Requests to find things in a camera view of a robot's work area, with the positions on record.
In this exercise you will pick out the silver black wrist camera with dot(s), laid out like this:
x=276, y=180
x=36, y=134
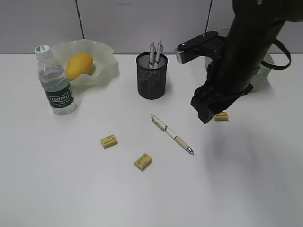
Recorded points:
x=208, y=44

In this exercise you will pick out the black mesh pen holder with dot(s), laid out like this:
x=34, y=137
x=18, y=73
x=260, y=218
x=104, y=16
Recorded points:
x=151, y=83

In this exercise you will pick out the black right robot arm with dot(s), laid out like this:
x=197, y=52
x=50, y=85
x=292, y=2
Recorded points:
x=255, y=27

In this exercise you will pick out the yellow eraser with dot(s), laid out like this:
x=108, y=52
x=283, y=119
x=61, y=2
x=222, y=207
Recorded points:
x=143, y=161
x=109, y=141
x=222, y=116

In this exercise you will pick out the blue grey pen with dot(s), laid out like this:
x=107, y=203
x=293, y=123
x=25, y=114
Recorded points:
x=158, y=52

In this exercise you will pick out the grey white pen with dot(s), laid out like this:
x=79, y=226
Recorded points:
x=151, y=57

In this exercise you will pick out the light green plastic basket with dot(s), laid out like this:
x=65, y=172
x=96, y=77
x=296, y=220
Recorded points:
x=260, y=79

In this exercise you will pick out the cream white pen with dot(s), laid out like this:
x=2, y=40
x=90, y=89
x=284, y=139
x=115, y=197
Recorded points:
x=163, y=127

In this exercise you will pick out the yellow mango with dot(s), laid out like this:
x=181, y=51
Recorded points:
x=80, y=63

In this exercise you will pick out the pale green wavy glass plate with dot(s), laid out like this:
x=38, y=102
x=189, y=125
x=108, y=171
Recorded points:
x=102, y=54

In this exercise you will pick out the clear water bottle green label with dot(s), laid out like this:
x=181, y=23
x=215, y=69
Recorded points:
x=54, y=82

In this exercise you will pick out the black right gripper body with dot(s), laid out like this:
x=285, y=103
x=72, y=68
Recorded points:
x=211, y=99

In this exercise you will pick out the yellow eraser front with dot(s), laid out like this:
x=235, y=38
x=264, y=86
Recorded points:
x=143, y=161

